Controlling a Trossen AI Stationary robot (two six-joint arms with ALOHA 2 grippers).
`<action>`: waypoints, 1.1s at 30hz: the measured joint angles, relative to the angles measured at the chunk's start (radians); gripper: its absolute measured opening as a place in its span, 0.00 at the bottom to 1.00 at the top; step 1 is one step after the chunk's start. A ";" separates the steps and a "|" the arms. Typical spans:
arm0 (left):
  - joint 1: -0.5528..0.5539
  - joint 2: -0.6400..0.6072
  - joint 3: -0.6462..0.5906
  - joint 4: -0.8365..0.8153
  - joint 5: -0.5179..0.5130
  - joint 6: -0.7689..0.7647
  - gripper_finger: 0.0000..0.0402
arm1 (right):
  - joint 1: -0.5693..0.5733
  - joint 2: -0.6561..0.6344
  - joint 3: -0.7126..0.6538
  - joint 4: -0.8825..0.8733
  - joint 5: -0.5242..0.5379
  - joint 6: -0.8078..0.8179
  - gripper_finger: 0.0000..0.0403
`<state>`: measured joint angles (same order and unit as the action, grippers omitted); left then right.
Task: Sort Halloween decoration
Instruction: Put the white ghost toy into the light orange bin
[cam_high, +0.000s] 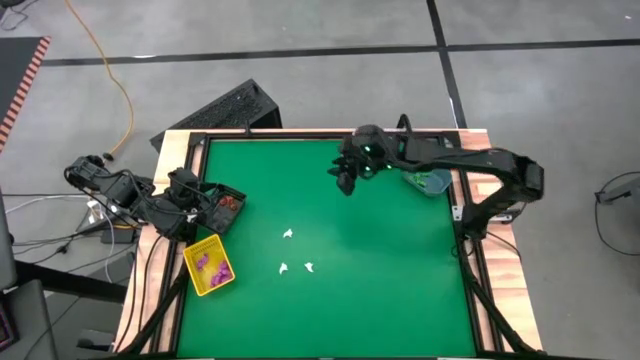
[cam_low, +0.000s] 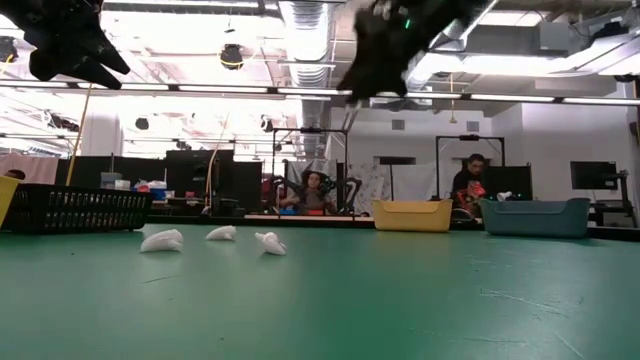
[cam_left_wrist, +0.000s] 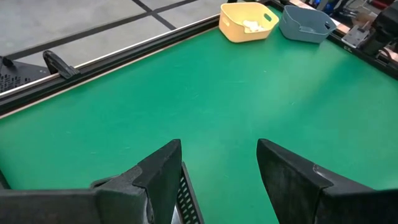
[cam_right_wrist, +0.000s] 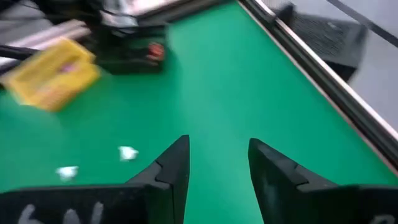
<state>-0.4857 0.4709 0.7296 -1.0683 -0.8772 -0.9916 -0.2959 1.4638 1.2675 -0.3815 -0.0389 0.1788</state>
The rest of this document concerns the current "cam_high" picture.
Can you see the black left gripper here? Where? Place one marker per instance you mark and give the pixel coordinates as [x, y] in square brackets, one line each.
[187, 192]

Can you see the yellow mesh basket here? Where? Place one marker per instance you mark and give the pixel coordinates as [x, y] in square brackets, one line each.
[207, 287]

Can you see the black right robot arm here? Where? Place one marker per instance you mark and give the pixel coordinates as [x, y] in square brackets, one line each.
[475, 160]

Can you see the black computer case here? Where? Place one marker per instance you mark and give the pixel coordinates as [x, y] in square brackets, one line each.
[225, 107]

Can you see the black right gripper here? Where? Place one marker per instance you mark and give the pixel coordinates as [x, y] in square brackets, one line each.
[370, 147]

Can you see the silver metal bracket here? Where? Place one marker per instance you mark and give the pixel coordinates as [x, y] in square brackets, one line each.
[456, 213]

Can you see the blue-grey plastic tub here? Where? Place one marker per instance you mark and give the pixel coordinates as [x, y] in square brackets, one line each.
[440, 182]

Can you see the grey arm base box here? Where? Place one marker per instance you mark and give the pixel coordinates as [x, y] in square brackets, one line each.
[506, 216]

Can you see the green table mat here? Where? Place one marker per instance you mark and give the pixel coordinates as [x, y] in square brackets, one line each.
[375, 300]

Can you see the grey seat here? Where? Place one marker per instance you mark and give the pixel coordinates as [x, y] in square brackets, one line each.
[25, 320]

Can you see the white ghost figure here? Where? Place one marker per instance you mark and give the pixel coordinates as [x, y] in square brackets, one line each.
[283, 269]
[309, 267]
[287, 233]

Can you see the black C-clamp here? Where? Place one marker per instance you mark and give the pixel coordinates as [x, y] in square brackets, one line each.
[403, 118]
[247, 127]

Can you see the purple plastic figure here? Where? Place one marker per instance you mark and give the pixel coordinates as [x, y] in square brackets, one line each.
[202, 261]
[223, 266]
[226, 276]
[216, 281]

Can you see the black mesh basket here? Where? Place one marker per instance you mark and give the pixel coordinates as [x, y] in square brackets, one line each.
[220, 220]

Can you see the black floor bar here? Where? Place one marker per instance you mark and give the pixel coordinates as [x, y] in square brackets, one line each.
[65, 282]

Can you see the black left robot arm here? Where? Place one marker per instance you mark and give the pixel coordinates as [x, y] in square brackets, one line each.
[120, 190]

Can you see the black orange-striped floor mat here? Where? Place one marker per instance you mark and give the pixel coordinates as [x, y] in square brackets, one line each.
[15, 65]

